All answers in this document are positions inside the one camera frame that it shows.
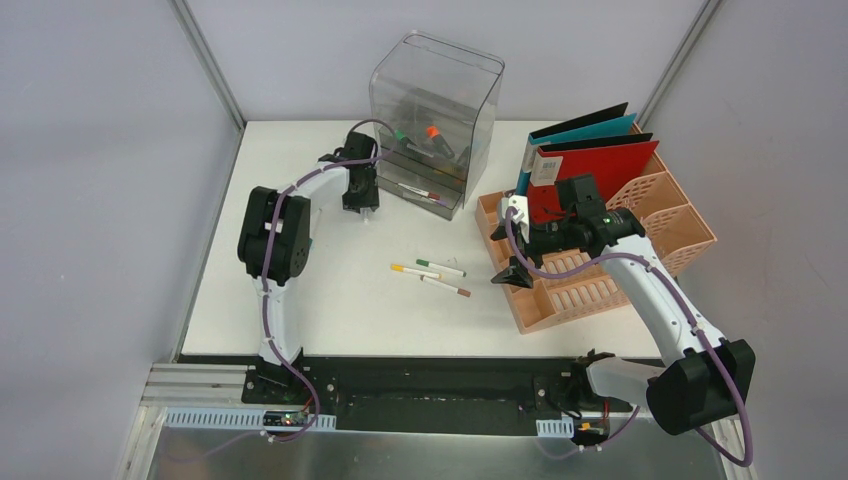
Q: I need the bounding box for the blue cap brown marker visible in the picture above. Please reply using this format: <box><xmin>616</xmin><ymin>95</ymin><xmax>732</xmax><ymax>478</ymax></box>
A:
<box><xmin>420</xmin><ymin>275</ymin><xmax>471</xmax><ymax>297</ymax></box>

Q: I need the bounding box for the brown cap acrylic marker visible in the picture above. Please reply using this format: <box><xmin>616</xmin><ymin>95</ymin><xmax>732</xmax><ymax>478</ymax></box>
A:
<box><xmin>397</xmin><ymin>183</ymin><xmax>441</xmax><ymax>200</ymax></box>

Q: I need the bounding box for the red notebook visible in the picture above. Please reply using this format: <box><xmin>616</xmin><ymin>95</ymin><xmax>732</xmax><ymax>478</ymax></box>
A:
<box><xmin>526</xmin><ymin>133</ymin><xmax>659</xmax><ymax>224</ymax></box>

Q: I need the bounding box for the dark green cap marker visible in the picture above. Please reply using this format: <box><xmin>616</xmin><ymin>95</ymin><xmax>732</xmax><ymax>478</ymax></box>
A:
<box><xmin>416</xmin><ymin>259</ymin><xmax>467</xmax><ymax>277</ymax></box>

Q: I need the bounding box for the yellow cap marker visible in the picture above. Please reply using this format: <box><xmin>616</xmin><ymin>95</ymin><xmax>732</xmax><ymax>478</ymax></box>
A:
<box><xmin>390</xmin><ymin>264</ymin><xmax>442</xmax><ymax>279</ymax></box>

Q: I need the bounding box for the orange tip black highlighter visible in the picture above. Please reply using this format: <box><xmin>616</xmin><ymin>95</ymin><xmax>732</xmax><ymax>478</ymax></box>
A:
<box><xmin>426</xmin><ymin>125</ymin><xmax>455</xmax><ymax>159</ymax></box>

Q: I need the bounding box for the clear drawer organizer box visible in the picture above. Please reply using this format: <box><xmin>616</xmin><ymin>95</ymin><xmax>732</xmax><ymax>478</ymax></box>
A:
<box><xmin>369</xmin><ymin>30</ymin><xmax>505</xmax><ymax>220</ymax></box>

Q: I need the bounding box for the teal notebook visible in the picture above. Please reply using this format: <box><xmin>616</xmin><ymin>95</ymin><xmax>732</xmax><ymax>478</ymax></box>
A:
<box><xmin>514</xmin><ymin>102</ymin><xmax>637</xmax><ymax>195</ymax></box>

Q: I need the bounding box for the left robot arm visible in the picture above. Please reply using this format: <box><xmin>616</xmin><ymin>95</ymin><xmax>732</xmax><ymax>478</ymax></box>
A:
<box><xmin>237</xmin><ymin>132</ymin><xmax>380</xmax><ymax>366</ymax></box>

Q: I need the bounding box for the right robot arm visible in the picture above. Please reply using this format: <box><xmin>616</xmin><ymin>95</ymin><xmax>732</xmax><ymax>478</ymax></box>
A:
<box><xmin>491</xmin><ymin>174</ymin><xmax>756</xmax><ymax>435</ymax></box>

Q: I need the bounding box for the left circuit board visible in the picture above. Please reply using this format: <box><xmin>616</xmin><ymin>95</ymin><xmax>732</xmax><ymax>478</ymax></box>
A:
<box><xmin>262</xmin><ymin>410</ymin><xmax>310</xmax><ymax>428</ymax></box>

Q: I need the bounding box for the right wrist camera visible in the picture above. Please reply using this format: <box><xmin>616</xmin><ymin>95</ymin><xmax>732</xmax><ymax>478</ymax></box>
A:
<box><xmin>500</xmin><ymin>194</ymin><xmax>530</xmax><ymax>226</ymax></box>

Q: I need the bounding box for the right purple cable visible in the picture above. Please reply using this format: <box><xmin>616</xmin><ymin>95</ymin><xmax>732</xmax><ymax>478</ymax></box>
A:
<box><xmin>504</xmin><ymin>205</ymin><xmax>755</xmax><ymax>468</ymax></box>

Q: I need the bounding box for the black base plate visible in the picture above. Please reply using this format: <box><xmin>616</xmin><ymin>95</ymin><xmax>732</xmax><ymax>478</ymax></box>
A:
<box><xmin>241</xmin><ymin>356</ymin><xmax>632</xmax><ymax>436</ymax></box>

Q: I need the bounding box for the aluminium frame rail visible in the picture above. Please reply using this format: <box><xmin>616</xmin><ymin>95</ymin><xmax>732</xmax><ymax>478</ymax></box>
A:
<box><xmin>142</xmin><ymin>356</ymin><xmax>743</xmax><ymax>433</ymax></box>

